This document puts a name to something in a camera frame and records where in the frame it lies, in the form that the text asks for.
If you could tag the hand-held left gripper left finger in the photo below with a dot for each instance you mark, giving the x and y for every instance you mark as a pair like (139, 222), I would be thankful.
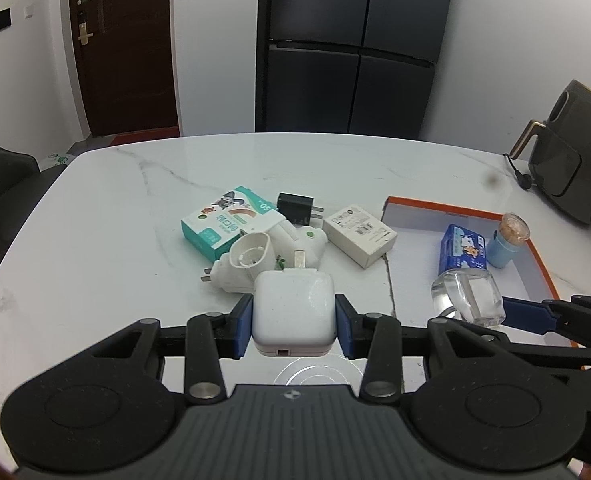
(243, 327)

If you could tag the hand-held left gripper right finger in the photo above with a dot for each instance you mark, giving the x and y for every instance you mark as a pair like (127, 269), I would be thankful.
(345, 327)

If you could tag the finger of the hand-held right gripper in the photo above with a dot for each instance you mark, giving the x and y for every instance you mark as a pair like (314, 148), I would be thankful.
(528, 312)
(580, 357)

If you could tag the large white power adapter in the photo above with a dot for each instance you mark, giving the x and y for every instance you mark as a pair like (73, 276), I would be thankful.
(294, 310)

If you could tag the cartoon print bandage box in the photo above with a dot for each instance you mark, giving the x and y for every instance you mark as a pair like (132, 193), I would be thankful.
(225, 220)

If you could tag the orange-rimmed white tray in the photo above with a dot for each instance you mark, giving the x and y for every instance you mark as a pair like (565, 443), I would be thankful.
(415, 230)

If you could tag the blue toothpick holder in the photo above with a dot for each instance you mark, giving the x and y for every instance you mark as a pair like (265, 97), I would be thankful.
(508, 250)

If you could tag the white round-socket plug-in device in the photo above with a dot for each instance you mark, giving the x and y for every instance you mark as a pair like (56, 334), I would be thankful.
(250, 256)

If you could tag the blue tissue pack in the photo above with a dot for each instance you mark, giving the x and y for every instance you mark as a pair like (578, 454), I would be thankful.
(463, 249)

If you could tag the white flat power adapter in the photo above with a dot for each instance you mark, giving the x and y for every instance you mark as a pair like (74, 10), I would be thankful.
(358, 232)

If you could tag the white green-dot plug-in device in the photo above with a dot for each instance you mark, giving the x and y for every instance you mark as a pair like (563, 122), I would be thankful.
(300, 240)

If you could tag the black charger plug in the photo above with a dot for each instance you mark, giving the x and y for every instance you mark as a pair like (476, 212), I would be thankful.
(295, 206)

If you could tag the dark air fryer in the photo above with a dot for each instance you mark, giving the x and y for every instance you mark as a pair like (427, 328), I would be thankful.
(570, 160)

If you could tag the red doormat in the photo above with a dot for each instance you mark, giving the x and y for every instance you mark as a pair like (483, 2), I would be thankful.
(145, 137)

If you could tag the green white floor item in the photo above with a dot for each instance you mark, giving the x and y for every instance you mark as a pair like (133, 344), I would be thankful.
(58, 159)

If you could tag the dark grey chair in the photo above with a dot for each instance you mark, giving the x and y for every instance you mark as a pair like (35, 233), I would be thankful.
(5, 185)

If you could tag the dark refrigerator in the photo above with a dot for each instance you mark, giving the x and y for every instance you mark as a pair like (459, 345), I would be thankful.
(350, 45)

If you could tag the brown wooden door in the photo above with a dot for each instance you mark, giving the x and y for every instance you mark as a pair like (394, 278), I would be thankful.
(125, 50)

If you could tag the gold door lock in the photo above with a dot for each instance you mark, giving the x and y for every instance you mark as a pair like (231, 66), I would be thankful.
(83, 30)

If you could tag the white wall switch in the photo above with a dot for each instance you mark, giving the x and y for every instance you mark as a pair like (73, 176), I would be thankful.
(29, 10)

